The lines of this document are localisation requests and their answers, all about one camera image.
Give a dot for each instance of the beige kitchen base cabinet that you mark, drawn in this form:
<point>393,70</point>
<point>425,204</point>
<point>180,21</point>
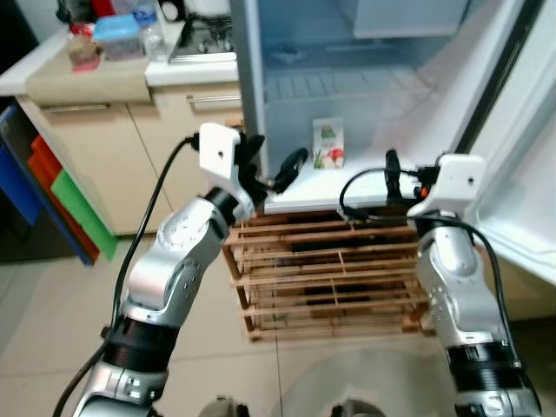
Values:
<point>113,165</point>

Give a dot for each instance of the blue plastic panel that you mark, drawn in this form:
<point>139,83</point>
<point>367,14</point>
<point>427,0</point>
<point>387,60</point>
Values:
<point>16,174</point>

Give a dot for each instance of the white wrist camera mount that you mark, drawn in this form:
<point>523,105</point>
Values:
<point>460,178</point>
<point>217,152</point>

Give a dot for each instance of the white green juice carton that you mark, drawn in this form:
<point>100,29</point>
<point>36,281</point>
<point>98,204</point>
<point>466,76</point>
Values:
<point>327,143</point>

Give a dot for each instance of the plastic container blue lid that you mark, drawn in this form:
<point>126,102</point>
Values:
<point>117,39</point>

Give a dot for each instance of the grey robot left leg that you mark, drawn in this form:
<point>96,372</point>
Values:
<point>224,408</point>

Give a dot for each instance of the beige counter mat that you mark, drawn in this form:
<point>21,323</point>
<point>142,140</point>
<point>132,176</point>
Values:
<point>87,87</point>

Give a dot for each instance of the green plastic panel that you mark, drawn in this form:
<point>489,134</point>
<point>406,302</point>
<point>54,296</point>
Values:
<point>82,213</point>

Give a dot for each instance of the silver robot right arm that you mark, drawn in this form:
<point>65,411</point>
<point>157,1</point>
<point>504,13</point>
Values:
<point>452,287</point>

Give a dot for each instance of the pink food jar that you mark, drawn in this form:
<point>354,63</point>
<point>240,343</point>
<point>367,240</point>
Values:
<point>84,52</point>

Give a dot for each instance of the orange plastic panel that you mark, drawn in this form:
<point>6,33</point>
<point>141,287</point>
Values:
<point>48,178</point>

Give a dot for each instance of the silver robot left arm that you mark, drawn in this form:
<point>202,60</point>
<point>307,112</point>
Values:
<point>165,261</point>

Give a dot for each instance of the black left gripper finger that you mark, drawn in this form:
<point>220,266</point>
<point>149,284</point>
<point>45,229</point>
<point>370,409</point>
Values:
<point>252,150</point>
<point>292,169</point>

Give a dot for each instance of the grey steel fridge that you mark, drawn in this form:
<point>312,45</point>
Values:
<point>373,87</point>

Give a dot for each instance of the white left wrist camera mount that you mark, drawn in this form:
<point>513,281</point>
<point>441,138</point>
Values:
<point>217,152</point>

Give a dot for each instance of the steel gas stove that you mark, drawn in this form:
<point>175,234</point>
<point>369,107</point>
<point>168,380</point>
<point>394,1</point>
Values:
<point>204,43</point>

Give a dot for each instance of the wooden slatted rack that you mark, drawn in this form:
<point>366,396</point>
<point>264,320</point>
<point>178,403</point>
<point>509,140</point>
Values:
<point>321,278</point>

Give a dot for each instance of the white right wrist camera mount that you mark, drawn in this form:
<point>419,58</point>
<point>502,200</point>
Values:
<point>460,178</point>

